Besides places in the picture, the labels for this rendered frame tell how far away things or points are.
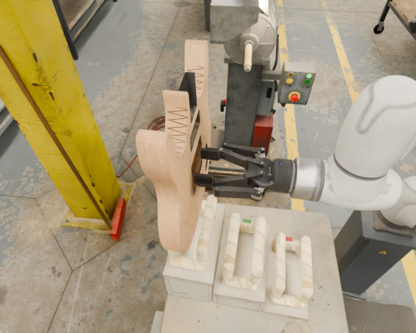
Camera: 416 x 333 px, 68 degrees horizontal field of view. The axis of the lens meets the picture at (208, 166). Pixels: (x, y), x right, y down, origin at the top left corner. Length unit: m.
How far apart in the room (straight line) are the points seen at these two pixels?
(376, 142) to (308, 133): 2.48
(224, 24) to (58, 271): 1.83
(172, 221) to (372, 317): 1.82
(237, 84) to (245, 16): 0.73
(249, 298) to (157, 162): 0.65
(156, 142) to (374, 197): 0.44
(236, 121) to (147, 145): 1.66
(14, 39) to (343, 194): 1.31
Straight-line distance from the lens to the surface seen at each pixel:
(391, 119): 0.54
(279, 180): 0.65
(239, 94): 1.93
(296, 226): 1.25
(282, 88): 1.70
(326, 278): 1.19
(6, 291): 2.44
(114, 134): 3.00
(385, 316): 2.30
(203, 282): 0.93
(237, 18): 1.23
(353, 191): 0.65
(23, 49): 1.51
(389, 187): 0.69
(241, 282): 0.98
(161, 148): 0.43
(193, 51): 0.67
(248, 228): 1.06
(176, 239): 0.62
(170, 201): 0.56
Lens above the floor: 1.98
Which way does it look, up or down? 49 degrees down
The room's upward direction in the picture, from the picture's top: straight up
